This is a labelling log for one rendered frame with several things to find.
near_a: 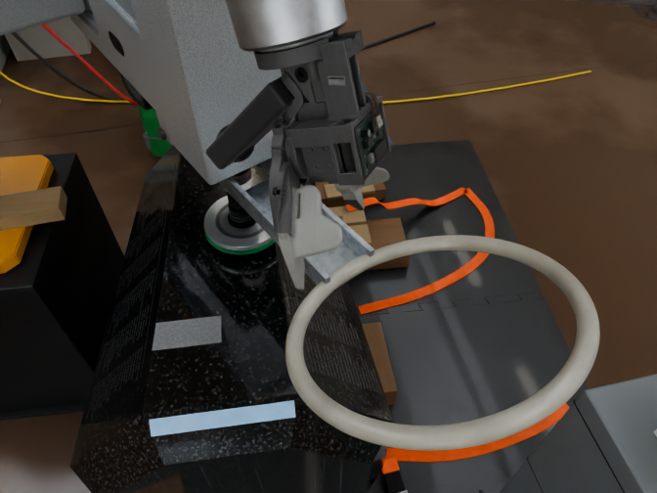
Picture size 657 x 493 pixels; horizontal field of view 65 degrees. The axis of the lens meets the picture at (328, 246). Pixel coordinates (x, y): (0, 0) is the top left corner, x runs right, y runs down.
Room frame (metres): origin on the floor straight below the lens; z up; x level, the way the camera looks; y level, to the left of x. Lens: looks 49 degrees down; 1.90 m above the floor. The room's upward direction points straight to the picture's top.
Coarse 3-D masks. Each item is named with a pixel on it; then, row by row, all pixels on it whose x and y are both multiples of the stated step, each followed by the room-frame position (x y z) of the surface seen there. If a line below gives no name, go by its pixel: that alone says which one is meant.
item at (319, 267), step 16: (160, 128) 1.09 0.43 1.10; (240, 192) 0.84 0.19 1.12; (256, 192) 0.88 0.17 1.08; (256, 208) 0.78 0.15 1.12; (272, 224) 0.74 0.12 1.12; (352, 240) 0.70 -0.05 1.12; (320, 256) 0.68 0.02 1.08; (336, 256) 0.68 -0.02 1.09; (352, 256) 0.68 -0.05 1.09; (320, 272) 0.61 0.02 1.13
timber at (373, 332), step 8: (368, 328) 1.11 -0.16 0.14; (376, 328) 1.11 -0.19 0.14; (368, 336) 1.07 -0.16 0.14; (376, 336) 1.07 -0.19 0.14; (376, 344) 1.03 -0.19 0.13; (384, 344) 1.03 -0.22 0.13; (376, 352) 1.00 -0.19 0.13; (384, 352) 1.00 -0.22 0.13; (376, 360) 0.96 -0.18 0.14; (384, 360) 0.96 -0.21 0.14; (376, 368) 0.93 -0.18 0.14; (384, 368) 0.93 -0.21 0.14; (384, 376) 0.90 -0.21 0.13; (392, 376) 0.90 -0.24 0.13; (384, 384) 0.86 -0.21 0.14; (392, 384) 0.86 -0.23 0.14; (384, 392) 0.83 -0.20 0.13; (392, 392) 0.84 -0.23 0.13; (392, 400) 0.84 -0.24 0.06
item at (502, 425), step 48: (432, 240) 0.68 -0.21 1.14; (480, 240) 0.65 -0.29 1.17; (336, 288) 0.59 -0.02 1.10; (576, 288) 0.48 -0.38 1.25; (288, 336) 0.46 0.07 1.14; (576, 336) 0.38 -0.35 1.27; (576, 384) 0.30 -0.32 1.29; (384, 432) 0.25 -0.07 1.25; (432, 432) 0.25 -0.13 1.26; (480, 432) 0.24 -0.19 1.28
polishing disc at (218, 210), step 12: (216, 204) 1.04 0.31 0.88; (216, 216) 0.99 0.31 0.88; (204, 228) 0.95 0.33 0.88; (216, 228) 0.95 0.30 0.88; (228, 228) 0.95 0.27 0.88; (252, 228) 0.95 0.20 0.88; (216, 240) 0.91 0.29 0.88; (228, 240) 0.91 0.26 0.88; (240, 240) 0.91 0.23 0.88; (252, 240) 0.91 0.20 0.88; (264, 240) 0.91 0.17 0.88
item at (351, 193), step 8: (376, 168) 0.40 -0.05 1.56; (376, 176) 0.40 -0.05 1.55; (384, 176) 0.40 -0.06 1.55; (336, 184) 0.41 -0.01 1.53; (368, 184) 0.41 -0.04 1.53; (344, 192) 0.41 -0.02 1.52; (352, 192) 0.41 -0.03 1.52; (360, 192) 0.42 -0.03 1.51; (344, 200) 0.41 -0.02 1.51; (352, 200) 0.41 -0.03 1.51; (360, 200) 0.41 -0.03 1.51; (360, 208) 0.41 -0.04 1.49
